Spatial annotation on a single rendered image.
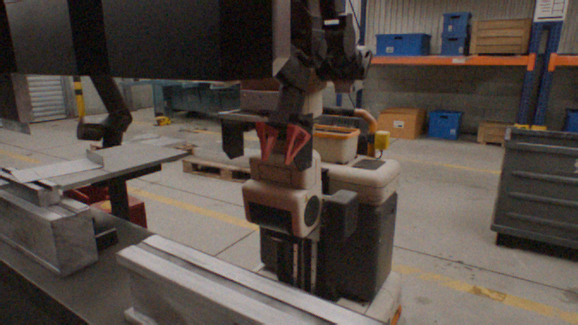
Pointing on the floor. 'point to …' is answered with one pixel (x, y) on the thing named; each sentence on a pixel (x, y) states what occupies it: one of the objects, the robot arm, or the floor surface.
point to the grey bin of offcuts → (538, 188)
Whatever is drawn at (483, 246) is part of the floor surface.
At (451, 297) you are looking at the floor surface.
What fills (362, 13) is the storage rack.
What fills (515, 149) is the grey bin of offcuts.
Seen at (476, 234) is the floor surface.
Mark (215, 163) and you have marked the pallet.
